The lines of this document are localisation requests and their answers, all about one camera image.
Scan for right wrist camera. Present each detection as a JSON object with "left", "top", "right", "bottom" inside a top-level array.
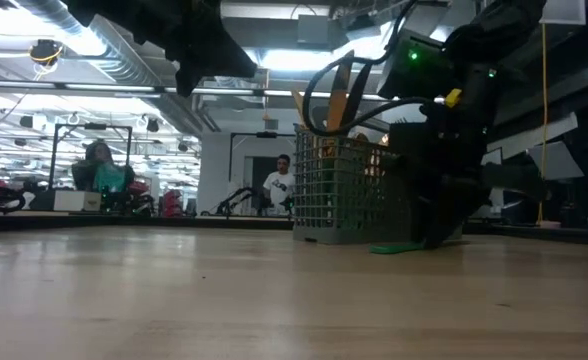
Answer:
[{"left": 376, "top": 28, "right": 456, "bottom": 101}]

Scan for white tilted panel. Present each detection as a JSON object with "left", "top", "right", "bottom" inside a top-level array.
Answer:
[{"left": 526, "top": 141, "right": 586, "bottom": 182}]

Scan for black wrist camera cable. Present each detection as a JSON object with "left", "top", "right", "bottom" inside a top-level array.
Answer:
[{"left": 301, "top": 0, "right": 448, "bottom": 137}]

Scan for black aluminium table frame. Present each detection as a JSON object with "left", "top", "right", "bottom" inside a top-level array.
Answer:
[{"left": 0, "top": 212, "right": 588, "bottom": 247}]

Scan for grey mesh cutlery caddy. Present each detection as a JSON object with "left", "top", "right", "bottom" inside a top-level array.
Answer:
[{"left": 292, "top": 107, "right": 463, "bottom": 246}]

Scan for black ceiling camera dome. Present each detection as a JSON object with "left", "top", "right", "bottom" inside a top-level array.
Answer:
[{"left": 28, "top": 38, "right": 65, "bottom": 67}]

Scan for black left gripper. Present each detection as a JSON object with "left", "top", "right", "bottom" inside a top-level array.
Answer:
[{"left": 66, "top": 0, "right": 258, "bottom": 99}]

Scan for black stand frame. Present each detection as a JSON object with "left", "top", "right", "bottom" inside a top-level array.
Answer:
[
  {"left": 227, "top": 130, "right": 295, "bottom": 166},
  {"left": 47, "top": 123, "right": 134, "bottom": 206}
]

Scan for white ceiling unit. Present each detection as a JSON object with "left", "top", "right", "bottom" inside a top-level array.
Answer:
[{"left": 538, "top": 0, "right": 588, "bottom": 26}]

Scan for person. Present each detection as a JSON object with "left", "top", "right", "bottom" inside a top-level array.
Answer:
[
  {"left": 262, "top": 153, "right": 297, "bottom": 214},
  {"left": 71, "top": 141, "right": 135, "bottom": 206}
]

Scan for gold spoon green handle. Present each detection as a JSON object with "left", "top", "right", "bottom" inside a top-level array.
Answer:
[{"left": 363, "top": 147, "right": 388, "bottom": 179}]

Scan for white box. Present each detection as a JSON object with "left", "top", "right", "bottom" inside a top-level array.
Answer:
[{"left": 52, "top": 189, "right": 102, "bottom": 213}]

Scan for wooden utensils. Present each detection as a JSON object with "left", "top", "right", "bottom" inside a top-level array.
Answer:
[{"left": 325, "top": 49, "right": 356, "bottom": 134}]

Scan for red object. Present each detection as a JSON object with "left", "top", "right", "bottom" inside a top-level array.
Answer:
[{"left": 161, "top": 188, "right": 186, "bottom": 218}]

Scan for yellow hanging cable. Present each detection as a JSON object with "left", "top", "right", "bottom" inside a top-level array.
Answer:
[{"left": 536, "top": 22, "right": 550, "bottom": 225}]

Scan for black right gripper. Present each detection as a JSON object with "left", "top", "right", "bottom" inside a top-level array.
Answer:
[{"left": 388, "top": 69, "right": 549, "bottom": 250}]

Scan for grey ceiling box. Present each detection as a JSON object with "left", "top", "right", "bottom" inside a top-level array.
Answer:
[{"left": 296, "top": 13, "right": 332, "bottom": 50}]

